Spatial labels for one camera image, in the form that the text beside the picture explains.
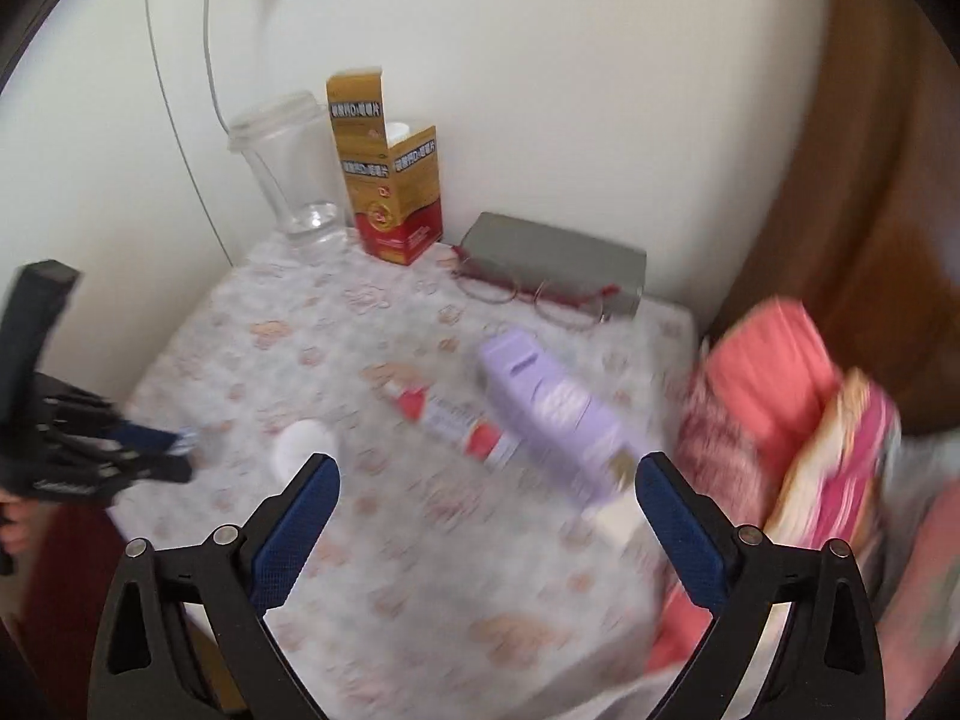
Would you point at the person's left leg red trousers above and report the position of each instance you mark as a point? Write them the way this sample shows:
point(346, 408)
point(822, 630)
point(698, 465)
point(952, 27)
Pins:
point(71, 600)

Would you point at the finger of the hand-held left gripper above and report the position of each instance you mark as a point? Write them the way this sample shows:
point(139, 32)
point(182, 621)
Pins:
point(161, 469)
point(146, 435)

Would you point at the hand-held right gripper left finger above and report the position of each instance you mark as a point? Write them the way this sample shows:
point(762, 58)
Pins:
point(292, 532)

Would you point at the patterned white tablecloth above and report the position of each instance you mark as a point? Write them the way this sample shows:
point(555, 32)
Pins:
point(420, 577)

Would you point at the brown wooden headboard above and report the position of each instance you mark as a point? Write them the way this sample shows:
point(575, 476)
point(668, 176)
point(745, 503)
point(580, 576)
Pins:
point(862, 165)

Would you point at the purple lotion tube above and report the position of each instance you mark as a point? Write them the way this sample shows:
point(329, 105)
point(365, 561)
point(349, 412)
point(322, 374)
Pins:
point(555, 412)

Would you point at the grey glasses case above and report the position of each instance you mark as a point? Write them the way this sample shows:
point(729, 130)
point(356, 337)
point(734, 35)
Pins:
point(555, 247)

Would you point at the blue and white wrapper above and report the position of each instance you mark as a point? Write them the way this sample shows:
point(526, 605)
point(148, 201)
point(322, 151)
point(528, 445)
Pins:
point(187, 440)

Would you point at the white round lid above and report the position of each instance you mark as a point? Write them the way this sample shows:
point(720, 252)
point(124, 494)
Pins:
point(296, 442)

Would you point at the red white ointment tube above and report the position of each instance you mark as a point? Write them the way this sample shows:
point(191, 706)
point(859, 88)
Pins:
point(450, 420)

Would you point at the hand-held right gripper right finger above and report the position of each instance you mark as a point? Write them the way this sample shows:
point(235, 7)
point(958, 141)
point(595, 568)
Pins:
point(682, 532)

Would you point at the clear plastic cup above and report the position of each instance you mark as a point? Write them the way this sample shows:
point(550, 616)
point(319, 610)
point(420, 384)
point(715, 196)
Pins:
point(289, 165)

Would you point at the yellow and red medicine box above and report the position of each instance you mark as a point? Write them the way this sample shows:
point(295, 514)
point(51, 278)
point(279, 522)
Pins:
point(394, 202)

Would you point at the pink patterned quilt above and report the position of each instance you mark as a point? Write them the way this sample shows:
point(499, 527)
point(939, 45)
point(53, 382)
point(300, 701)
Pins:
point(765, 367)

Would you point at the grey blanket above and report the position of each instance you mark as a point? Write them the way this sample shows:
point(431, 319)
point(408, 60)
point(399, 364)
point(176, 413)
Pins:
point(926, 480)

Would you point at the white medicine bottle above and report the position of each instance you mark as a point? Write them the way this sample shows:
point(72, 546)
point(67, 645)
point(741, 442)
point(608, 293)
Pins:
point(397, 130)

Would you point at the person's left hand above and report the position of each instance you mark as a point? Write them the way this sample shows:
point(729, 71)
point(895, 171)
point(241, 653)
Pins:
point(11, 529)

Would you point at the red frame eyeglasses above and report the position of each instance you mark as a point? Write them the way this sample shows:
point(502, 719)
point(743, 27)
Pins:
point(570, 292)

